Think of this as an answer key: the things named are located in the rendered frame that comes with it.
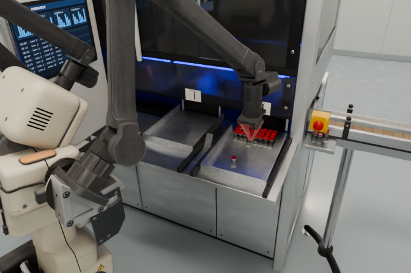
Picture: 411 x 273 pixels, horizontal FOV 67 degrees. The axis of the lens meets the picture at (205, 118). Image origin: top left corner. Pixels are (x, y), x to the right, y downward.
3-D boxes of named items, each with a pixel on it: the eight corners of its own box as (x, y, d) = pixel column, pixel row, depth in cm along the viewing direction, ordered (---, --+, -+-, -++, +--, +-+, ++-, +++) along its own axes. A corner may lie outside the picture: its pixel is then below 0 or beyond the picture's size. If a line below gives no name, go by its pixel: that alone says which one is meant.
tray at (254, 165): (231, 130, 148) (231, 123, 146) (286, 141, 138) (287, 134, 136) (200, 170, 121) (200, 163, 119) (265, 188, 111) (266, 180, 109)
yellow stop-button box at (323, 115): (311, 122, 137) (314, 108, 133) (328, 125, 134) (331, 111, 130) (308, 130, 131) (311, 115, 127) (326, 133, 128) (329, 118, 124)
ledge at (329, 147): (307, 133, 147) (308, 129, 147) (337, 138, 142) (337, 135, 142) (303, 147, 136) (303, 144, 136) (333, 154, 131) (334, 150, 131)
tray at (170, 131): (180, 109, 168) (179, 103, 167) (224, 118, 158) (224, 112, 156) (142, 139, 141) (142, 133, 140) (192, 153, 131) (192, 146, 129)
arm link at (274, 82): (235, 62, 94) (254, 62, 88) (261, 54, 100) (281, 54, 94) (240, 99, 98) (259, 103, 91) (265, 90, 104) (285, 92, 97)
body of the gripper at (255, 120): (266, 114, 102) (267, 93, 98) (256, 128, 94) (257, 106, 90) (247, 111, 104) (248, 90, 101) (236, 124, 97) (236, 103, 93)
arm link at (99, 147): (84, 154, 71) (91, 160, 67) (111, 118, 73) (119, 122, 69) (115, 172, 76) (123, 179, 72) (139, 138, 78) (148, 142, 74)
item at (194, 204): (115, 124, 337) (101, 44, 296) (311, 173, 256) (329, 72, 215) (35, 177, 258) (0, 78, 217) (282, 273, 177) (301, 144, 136)
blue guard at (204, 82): (2, 63, 209) (-8, 36, 201) (290, 117, 133) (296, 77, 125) (1, 63, 209) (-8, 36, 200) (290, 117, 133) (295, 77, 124)
